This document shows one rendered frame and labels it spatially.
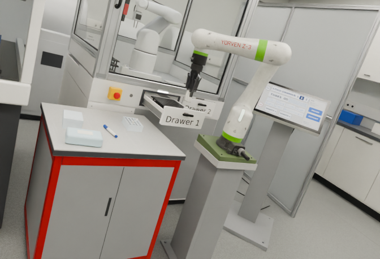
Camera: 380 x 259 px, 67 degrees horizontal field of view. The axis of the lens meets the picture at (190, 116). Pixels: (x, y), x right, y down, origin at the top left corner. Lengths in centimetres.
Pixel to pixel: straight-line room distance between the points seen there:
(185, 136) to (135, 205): 85
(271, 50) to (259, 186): 131
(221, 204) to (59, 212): 89
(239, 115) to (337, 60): 163
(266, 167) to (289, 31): 169
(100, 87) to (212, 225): 107
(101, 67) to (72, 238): 93
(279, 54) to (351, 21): 162
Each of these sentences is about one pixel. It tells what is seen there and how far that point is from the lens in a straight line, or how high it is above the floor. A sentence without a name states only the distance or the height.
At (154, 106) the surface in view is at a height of 87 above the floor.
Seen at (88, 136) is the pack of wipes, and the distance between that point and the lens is 131.
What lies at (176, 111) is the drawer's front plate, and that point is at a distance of 167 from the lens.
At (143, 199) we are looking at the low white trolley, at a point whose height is 50.
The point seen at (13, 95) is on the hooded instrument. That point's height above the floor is 85.
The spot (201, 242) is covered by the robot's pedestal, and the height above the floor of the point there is 20.
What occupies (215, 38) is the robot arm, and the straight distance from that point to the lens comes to 160.
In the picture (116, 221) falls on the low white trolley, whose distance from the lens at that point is 155.
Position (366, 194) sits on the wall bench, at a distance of 421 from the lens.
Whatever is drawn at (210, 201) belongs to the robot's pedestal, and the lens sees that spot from 174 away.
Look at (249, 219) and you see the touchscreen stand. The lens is 267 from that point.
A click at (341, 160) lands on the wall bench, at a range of 436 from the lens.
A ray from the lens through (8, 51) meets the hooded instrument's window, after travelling 149.
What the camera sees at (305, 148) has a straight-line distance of 308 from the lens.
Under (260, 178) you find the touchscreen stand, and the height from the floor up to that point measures 43.
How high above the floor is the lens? 129
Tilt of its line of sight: 13 degrees down
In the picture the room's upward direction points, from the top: 17 degrees clockwise
